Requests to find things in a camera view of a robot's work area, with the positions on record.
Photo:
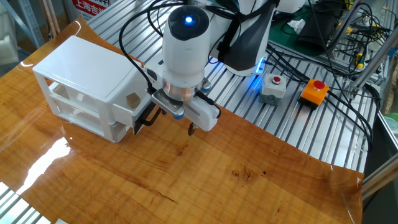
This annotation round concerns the grey perforated steel upright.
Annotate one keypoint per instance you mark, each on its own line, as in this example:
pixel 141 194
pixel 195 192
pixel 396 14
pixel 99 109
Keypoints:
pixel 31 21

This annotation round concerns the small wooden cube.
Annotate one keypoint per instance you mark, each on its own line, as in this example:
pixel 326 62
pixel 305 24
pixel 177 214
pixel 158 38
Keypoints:
pixel 133 100

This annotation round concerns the pale green bag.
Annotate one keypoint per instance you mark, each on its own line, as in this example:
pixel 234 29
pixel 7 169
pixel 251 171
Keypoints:
pixel 392 124

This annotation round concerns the crumpled white paper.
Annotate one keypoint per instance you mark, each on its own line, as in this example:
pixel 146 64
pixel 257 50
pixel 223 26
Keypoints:
pixel 297 25

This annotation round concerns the orange box with red button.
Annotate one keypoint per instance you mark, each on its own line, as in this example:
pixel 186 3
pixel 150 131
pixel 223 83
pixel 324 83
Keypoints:
pixel 312 95

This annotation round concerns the white plastic drawer cabinet frame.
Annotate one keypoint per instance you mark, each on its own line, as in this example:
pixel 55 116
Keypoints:
pixel 84 67

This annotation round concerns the white foam block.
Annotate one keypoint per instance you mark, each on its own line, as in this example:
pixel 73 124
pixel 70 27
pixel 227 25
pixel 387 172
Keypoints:
pixel 7 46

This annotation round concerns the grey box with red button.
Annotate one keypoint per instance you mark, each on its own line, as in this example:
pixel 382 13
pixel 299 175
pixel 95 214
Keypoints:
pixel 273 90

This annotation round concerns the thin wooden slats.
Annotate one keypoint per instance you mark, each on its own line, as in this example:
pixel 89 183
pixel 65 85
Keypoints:
pixel 51 18

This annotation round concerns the green table mat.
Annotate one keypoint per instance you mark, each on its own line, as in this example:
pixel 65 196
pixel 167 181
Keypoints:
pixel 280 37

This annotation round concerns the aluminium frame rail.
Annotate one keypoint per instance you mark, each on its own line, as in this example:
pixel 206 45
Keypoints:
pixel 381 177

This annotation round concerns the silver blue wrist bracket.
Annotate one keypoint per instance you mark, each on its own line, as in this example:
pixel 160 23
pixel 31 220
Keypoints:
pixel 168 102

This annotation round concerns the black rectangular box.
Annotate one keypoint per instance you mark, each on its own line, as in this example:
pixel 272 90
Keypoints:
pixel 317 31

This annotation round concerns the glossy wood-grain mat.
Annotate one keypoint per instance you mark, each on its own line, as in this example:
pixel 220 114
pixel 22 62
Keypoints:
pixel 217 171

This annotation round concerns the brown cardboard box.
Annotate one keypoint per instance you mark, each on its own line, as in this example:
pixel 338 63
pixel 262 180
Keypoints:
pixel 392 90

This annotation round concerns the printed white paper sheets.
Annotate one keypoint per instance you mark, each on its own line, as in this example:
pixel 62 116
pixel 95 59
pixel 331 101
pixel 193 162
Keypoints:
pixel 61 221

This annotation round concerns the aluminium profile post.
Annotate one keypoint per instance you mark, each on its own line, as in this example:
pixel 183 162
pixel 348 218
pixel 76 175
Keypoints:
pixel 345 25
pixel 373 62

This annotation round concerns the red and white sign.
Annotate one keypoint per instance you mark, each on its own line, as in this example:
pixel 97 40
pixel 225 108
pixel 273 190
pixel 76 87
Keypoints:
pixel 90 7

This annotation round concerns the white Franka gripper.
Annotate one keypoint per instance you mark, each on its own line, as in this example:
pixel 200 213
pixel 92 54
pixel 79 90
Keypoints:
pixel 205 116

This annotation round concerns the yellow green screwdriver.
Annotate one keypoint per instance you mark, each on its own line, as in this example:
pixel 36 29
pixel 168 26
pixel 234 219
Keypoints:
pixel 360 63

